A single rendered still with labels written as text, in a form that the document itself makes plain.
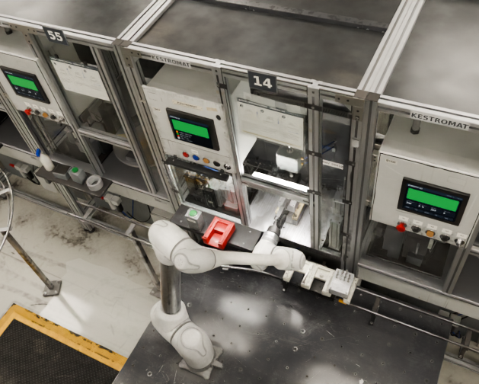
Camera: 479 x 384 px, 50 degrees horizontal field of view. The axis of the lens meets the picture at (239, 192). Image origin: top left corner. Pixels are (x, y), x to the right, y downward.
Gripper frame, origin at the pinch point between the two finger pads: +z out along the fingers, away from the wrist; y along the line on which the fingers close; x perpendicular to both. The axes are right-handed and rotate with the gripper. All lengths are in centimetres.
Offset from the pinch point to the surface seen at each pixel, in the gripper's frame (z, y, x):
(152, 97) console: -11, 74, 58
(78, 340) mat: -97, -98, 124
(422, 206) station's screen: -14, 54, -69
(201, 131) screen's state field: -14, 63, 33
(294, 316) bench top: -46, -33, -21
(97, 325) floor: -82, -100, 119
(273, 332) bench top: -59, -33, -15
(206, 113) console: -11, 73, 29
